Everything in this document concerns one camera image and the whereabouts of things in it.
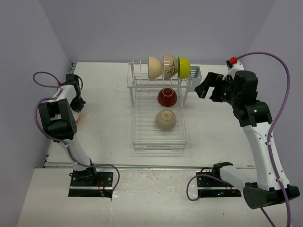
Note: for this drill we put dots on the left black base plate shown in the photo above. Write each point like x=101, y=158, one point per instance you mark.
x=99, y=187

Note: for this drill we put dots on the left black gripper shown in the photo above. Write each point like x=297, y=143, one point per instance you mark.
x=78, y=107

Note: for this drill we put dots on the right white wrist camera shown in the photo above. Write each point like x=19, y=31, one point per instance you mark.
x=234, y=65

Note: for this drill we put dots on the cream speckled bowl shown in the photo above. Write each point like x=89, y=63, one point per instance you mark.
x=155, y=68

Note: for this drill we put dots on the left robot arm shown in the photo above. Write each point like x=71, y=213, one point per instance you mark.
x=58, y=123

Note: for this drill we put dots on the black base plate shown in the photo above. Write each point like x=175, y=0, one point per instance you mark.
x=99, y=187
x=210, y=188

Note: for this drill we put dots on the lime green bowl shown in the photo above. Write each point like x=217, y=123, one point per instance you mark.
x=184, y=67

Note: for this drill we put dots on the white perforated cutlery holder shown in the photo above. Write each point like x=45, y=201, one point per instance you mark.
x=194, y=79

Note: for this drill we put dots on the white wire dish rack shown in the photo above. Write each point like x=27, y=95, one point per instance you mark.
x=143, y=92

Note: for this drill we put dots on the beige flower pattern bowl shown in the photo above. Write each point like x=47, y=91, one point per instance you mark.
x=166, y=120

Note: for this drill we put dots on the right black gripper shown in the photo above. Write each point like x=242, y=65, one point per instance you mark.
x=215, y=80

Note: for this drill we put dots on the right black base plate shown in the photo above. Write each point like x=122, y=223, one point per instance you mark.
x=210, y=188

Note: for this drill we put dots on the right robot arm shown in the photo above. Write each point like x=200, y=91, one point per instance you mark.
x=240, y=91

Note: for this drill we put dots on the beige leaf pattern bowl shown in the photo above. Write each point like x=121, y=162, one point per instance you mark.
x=170, y=66

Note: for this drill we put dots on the orange bowl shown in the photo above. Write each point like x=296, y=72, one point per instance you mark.
x=76, y=116

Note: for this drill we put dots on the dark red bowl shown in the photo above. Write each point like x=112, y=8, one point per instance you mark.
x=167, y=97

